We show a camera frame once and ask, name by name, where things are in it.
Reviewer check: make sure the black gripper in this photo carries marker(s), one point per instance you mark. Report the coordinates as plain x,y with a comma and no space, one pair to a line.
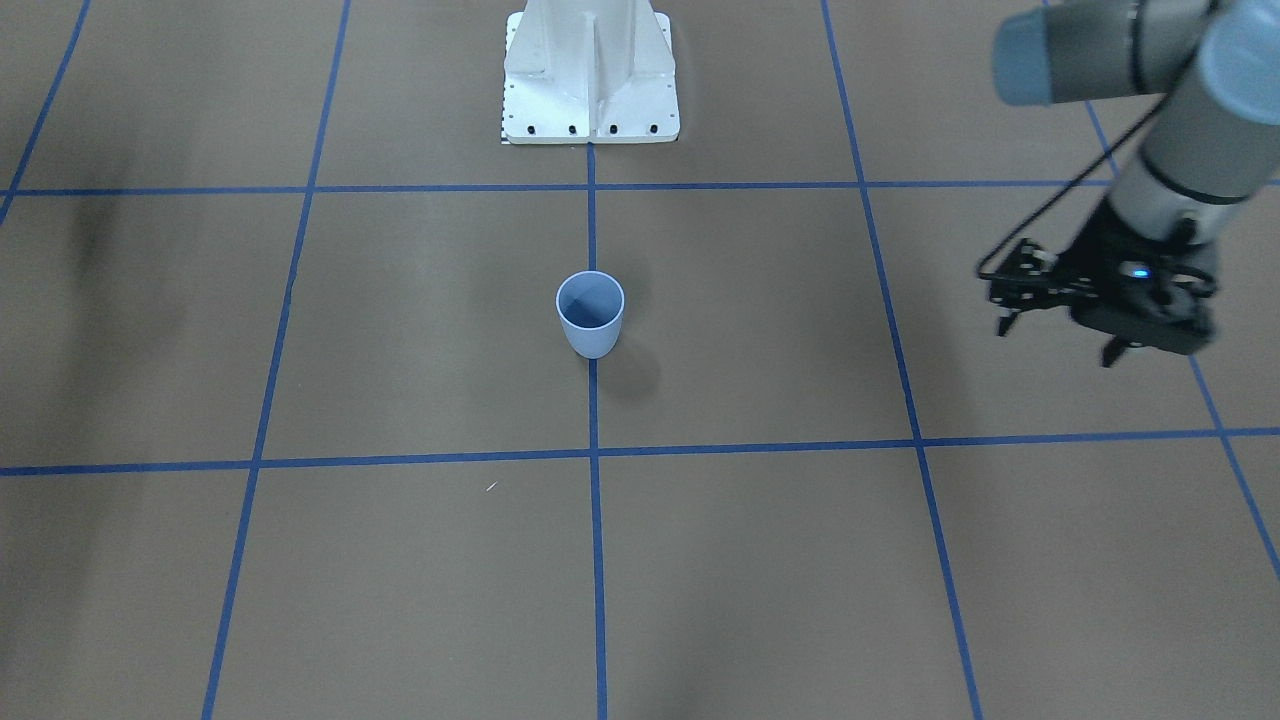
1098,253

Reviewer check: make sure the light blue cup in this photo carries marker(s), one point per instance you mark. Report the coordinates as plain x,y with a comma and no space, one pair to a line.
590,307

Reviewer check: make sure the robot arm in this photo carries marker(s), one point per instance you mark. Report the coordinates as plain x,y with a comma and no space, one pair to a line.
1210,142

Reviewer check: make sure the white central column stand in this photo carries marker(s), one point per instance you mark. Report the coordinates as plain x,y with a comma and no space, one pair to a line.
589,72

